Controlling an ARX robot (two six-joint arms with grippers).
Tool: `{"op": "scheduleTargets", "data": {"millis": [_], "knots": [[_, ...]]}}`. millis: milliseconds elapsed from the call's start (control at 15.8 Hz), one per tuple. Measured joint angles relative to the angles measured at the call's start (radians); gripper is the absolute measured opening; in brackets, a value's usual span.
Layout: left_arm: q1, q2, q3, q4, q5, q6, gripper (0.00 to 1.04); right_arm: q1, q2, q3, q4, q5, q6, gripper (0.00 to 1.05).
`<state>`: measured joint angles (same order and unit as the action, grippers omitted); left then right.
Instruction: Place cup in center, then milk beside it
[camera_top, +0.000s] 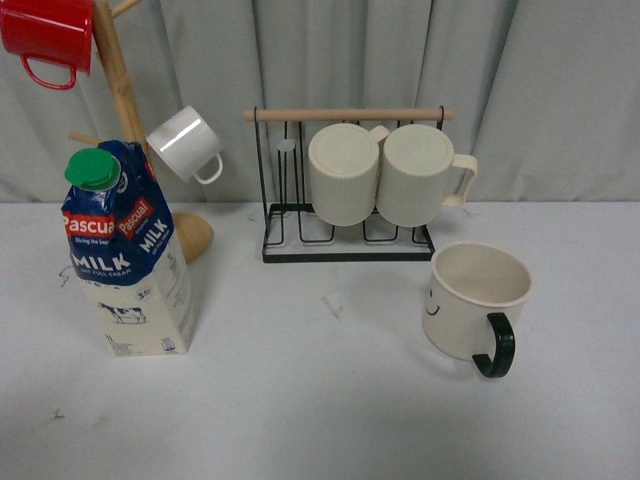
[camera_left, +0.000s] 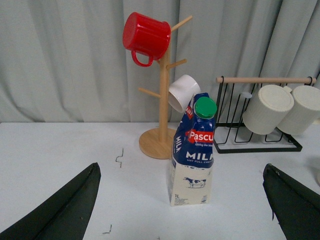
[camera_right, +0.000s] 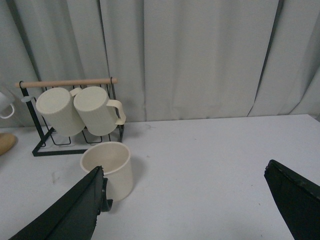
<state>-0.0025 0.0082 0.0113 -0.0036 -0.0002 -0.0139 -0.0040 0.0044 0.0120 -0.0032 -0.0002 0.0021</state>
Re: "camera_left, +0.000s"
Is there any cream ribbed cup left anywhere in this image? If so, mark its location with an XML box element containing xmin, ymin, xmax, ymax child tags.
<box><xmin>243</xmin><ymin>84</ymin><xmax>294</xmax><ymax>135</ymax></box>

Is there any cream ribbed cup right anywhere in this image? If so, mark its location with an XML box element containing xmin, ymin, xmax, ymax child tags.
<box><xmin>277</xmin><ymin>85</ymin><xmax>320</xmax><ymax>135</ymax></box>

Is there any black wire cup rack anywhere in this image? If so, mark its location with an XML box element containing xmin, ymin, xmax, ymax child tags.
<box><xmin>214</xmin><ymin>76</ymin><xmax>320</xmax><ymax>154</ymax></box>

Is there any cream ribbed cup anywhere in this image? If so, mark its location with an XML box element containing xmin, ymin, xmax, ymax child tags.
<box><xmin>277</xmin><ymin>85</ymin><xmax>320</xmax><ymax>135</ymax></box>
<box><xmin>243</xmin><ymin>84</ymin><xmax>294</xmax><ymax>135</ymax></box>

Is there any white round object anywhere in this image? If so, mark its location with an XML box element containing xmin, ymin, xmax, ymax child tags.
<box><xmin>316</xmin><ymin>172</ymin><xmax>320</xmax><ymax>185</ymax></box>

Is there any red enamel mug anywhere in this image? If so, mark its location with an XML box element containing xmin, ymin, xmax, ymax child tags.
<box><xmin>122</xmin><ymin>12</ymin><xmax>171</xmax><ymax>67</ymax></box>

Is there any blue white milk carton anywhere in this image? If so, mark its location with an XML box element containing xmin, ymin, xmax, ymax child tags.
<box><xmin>168</xmin><ymin>92</ymin><xmax>217</xmax><ymax>206</ymax></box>

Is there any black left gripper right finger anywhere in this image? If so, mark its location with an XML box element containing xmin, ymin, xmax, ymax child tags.
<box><xmin>263</xmin><ymin>163</ymin><xmax>320</xmax><ymax>240</ymax></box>

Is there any wooden mug tree stand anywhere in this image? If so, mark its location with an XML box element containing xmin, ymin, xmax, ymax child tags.
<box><xmin>137</xmin><ymin>15</ymin><xmax>194</xmax><ymax>160</ymax></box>

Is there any grey curtain backdrop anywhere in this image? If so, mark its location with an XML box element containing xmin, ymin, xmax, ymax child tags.
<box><xmin>0</xmin><ymin>0</ymin><xmax>320</xmax><ymax>122</ymax></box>

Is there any white ceramic mug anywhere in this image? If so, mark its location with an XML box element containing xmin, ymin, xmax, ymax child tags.
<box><xmin>168</xmin><ymin>74</ymin><xmax>201</xmax><ymax>113</ymax></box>

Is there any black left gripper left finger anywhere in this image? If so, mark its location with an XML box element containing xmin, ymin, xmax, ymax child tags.
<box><xmin>0</xmin><ymin>163</ymin><xmax>101</xmax><ymax>240</ymax></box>

